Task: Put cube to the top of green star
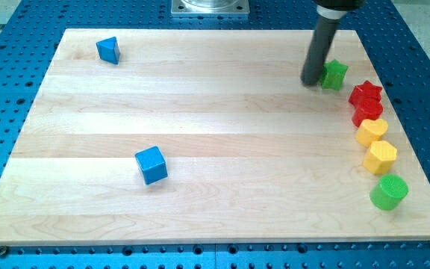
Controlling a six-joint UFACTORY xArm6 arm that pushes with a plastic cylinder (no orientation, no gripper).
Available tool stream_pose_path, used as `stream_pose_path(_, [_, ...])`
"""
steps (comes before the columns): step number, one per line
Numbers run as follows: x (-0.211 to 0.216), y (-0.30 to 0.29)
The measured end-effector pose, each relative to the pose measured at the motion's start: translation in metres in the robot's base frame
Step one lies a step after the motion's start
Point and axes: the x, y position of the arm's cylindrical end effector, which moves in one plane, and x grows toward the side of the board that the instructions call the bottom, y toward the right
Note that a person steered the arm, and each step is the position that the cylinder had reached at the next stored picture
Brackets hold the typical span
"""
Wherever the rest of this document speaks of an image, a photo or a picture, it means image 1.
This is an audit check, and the black robot arm end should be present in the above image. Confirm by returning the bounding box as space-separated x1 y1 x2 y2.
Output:
314 0 367 19

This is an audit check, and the blue cube block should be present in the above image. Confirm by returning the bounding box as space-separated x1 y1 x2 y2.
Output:
134 146 168 185

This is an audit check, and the green star block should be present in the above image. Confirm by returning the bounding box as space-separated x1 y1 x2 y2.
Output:
320 59 349 90

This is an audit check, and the red star block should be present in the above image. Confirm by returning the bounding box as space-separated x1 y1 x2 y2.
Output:
349 81 382 107

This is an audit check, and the light wooden board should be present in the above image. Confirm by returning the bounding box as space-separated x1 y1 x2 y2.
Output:
0 28 430 246

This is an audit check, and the blue triangular prism block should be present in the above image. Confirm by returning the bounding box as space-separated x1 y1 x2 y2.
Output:
96 37 120 65

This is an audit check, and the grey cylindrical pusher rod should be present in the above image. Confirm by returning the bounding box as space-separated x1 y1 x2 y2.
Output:
300 15 341 86

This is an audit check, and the yellow heart block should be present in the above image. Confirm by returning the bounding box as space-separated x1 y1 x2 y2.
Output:
355 118 389 147

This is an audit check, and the yellow hexagon block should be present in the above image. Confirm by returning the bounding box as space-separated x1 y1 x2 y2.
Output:
362 140 397 175

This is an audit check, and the green cylinder block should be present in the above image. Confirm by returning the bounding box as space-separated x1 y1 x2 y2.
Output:
370 174 409 211

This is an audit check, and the blue perforated table plate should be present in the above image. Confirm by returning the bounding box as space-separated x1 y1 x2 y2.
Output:
0 0 430 268

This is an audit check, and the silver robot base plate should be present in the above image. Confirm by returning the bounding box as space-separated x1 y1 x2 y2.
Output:
170 0 250 17

